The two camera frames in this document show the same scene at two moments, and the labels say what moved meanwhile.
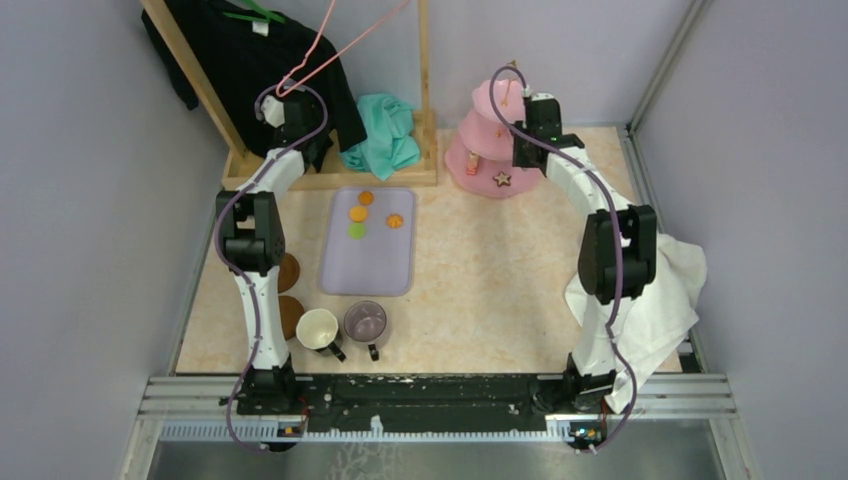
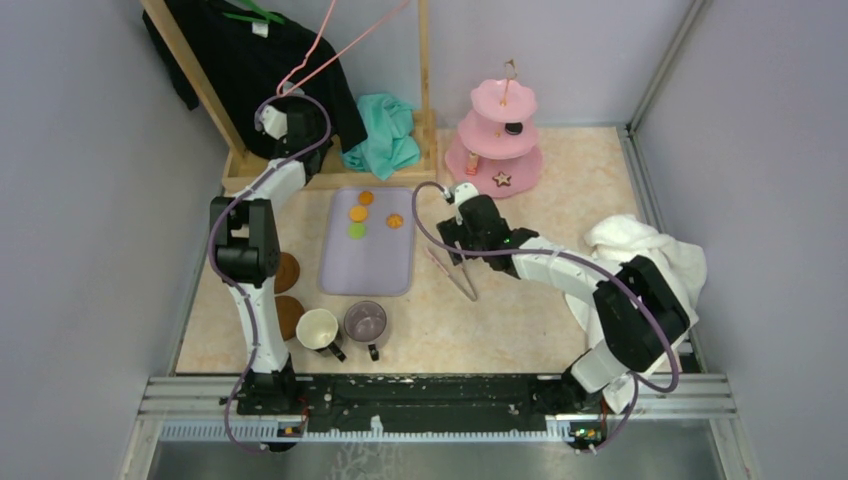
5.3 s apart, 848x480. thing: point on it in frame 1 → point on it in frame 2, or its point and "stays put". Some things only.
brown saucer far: [288, 273] stays put
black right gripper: [518, 158] → [453, 229]
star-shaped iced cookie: [502, 179] stays put
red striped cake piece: [472, 163] stays put
